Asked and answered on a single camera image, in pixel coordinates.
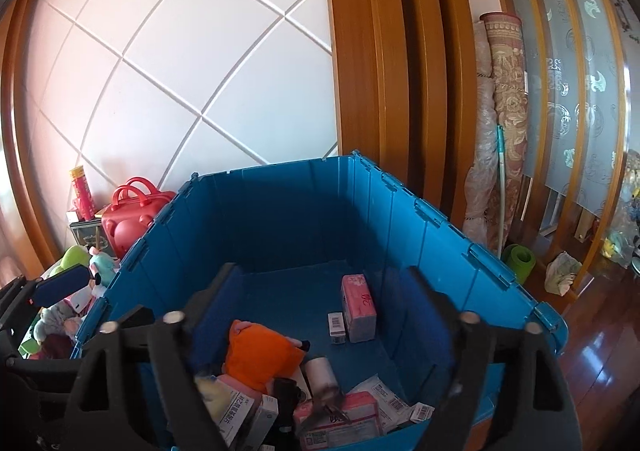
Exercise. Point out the red and yellow tube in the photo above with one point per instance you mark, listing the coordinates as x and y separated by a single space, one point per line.
82 193

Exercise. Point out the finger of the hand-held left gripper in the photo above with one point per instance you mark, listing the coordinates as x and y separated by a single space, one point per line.
65 283

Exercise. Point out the white cardboard box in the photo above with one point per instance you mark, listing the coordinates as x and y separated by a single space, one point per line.
265 423

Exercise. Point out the white barcode paper packet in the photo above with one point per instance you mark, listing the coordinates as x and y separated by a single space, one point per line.
387 398

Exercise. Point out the frosted glass folding screen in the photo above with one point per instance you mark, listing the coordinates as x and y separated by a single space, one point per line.
595 81

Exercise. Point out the orange plush toy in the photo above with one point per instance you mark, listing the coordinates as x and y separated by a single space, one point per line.
260 356

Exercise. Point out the grey plush toy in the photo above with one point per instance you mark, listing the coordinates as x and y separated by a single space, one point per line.
50 323

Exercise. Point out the dark green box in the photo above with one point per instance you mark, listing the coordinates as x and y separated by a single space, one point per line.
85 236

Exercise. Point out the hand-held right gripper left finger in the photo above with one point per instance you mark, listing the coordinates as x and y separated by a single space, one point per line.
212 293

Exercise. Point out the crumpled cloth bag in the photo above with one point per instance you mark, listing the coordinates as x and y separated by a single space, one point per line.
562 273

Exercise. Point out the blue plastic storage container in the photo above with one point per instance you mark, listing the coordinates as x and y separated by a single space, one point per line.
300 211

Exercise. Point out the red toy suitcase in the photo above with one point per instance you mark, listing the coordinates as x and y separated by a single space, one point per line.
132 221

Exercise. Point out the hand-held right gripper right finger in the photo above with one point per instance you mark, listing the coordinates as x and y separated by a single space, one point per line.
435 298

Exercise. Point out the pink flat tissue pack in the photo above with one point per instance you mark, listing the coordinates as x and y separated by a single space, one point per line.
345 423

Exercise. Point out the white and pink plush toy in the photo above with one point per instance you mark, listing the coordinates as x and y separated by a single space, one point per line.
79 302

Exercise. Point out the black small object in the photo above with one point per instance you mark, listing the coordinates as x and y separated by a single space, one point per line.
286 403

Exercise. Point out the plastic-wrapped roll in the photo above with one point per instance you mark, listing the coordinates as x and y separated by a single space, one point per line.
482 156

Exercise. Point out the clear bag of toys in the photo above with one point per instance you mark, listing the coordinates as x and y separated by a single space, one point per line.
622 231

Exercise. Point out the small white barcode box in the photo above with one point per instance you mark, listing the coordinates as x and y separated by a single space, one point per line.
336 328

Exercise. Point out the rolled patterned carpet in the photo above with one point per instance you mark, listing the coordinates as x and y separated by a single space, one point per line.
510 96

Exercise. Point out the green rolled yoga mat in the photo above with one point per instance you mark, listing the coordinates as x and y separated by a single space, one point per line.
519 263

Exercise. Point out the white medicine box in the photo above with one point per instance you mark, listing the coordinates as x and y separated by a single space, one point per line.
235 411

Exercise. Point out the white paper roll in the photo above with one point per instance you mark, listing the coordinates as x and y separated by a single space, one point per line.
322 376

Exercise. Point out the pink tissue packet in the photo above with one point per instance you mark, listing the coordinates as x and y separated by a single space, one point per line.
357 308

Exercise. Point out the small white barcode label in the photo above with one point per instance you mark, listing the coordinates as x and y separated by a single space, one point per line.
421 412

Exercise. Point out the teal plush toy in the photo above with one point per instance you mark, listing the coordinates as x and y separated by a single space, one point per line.
103 268

